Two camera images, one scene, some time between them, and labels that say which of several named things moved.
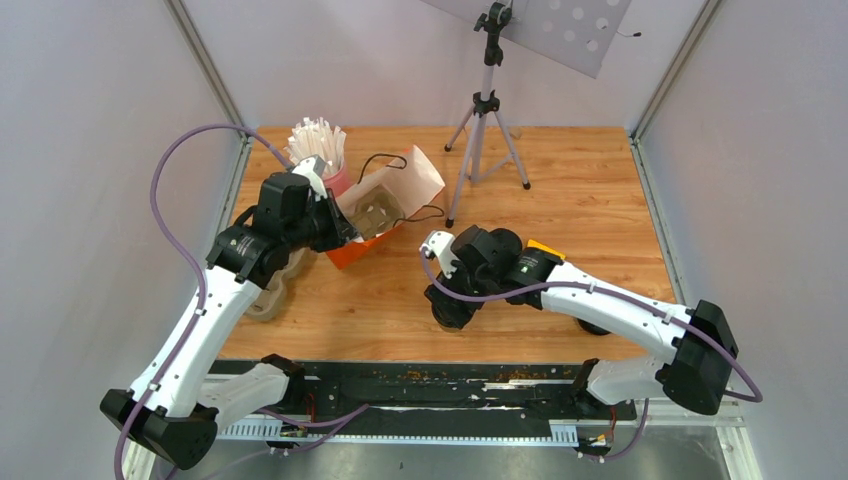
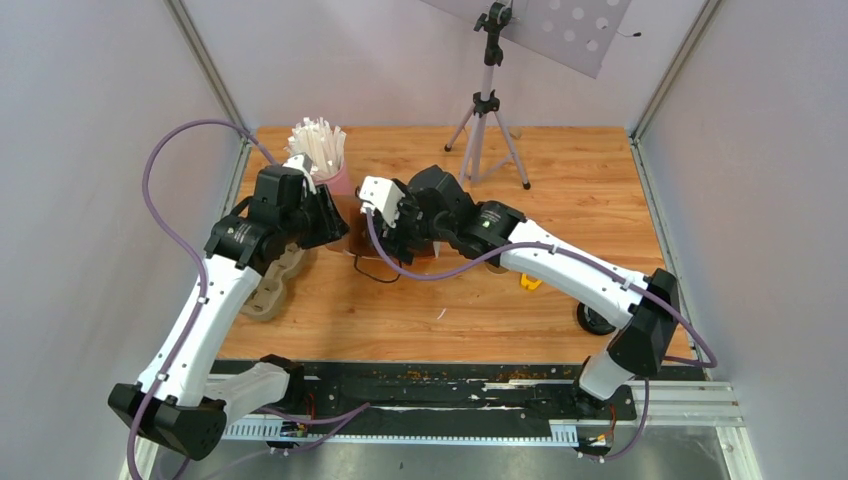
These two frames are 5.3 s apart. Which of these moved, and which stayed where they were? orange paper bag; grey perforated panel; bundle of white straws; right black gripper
Moved: orange paper bag; right black gripper
Stayed: grey perforated panel; bundle of white straws
